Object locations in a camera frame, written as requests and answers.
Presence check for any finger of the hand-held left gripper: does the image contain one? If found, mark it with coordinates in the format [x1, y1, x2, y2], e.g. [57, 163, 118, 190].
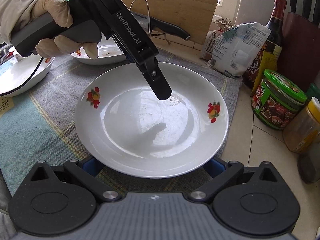
[136, 55, 173, 101]

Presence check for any dark soy sauce bottle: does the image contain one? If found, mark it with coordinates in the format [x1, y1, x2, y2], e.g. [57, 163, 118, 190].
[242, 0, 288, 93]

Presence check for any green lid sauce jar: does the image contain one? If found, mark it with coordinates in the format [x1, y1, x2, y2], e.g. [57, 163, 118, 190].
[251, 69, 308, 130]

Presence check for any metal wire rack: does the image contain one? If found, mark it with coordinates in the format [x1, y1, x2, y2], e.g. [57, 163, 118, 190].
[130, 0, 175, 45]

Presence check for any teal binder clip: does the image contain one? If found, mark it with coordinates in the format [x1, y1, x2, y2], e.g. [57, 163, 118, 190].
[221, 28, 238, 40]

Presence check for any yellow lid spice jar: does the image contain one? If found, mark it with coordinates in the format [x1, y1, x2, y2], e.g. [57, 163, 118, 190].
[282, 97, 320, 153]

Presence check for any black cable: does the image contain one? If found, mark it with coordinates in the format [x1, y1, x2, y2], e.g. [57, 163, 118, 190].
[0, 56, 44, 97]

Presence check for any dark red knife block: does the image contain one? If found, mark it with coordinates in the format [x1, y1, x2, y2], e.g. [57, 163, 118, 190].
[277, 11, 320, 93]

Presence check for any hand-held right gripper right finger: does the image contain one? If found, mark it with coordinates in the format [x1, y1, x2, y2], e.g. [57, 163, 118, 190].
[188, 157, 278, 203]

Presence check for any person's left hand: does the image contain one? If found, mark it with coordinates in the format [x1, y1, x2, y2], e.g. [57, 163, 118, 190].
[30, 0, 100, 60]

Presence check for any green cap container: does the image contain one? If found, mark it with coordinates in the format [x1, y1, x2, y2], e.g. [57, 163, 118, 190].
[306, 82, 320, 101]

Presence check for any metal binder clip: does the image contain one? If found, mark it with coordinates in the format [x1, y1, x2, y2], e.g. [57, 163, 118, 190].
[217, 17, 235, 32]

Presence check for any white plate fruit print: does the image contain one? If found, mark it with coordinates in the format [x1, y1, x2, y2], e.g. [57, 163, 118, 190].
[70, 34, 128, 65]
[0, 52, 55, 98]
[74, 61, 229, 179]

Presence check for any grey blue plaid cloth mat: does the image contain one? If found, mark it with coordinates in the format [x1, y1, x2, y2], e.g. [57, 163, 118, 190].
[0, 47, 242, 198]

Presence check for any person's white jacket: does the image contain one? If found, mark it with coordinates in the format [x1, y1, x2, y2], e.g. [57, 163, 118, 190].
[0, 166, 18, 240]

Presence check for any person's left forearm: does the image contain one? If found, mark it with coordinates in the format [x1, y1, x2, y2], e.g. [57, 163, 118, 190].
[0, 0, 34, 45]

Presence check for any grey glass pepper bottle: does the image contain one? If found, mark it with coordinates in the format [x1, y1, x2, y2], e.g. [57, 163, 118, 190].
[297, 140, 320, 184]

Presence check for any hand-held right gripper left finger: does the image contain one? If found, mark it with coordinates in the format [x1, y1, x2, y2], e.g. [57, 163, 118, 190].
[30, 155, 121, 203]

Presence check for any white orange paper food bag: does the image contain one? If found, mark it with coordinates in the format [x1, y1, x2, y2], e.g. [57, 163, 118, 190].
[200, 29, 220, 60]

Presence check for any clear white plastic food bag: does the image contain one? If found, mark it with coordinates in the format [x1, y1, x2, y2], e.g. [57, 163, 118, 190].
[210, 22, 272, 79]

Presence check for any black handled kitchen knife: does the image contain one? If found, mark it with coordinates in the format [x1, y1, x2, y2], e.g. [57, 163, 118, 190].
[131, 12, 191, 41]

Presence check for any wooden cutting board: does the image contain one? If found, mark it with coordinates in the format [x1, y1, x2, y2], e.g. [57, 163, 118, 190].
[117, 0, 224, 45]

